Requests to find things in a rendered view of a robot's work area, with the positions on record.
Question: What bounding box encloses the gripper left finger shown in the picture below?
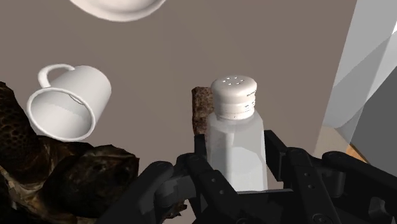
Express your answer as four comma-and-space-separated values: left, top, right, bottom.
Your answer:
95, 134, 249, 224

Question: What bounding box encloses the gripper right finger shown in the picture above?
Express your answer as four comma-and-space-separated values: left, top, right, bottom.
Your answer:
264, 129, 397, 224

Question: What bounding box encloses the white salt shaker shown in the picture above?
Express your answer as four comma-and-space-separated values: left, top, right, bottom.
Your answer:
205, 75, 268, 192

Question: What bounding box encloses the brown rough block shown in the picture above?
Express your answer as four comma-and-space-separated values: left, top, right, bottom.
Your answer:
191, 86, 215, 136

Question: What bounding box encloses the dark brown lumpy object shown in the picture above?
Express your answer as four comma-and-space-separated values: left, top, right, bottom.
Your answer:
0, 81, 141, 224

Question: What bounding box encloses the white mug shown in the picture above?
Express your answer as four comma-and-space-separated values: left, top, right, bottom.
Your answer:
26, 63, 112, 143

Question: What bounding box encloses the white bowl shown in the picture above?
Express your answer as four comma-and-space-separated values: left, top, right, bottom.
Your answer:
69, 0, 167, 22

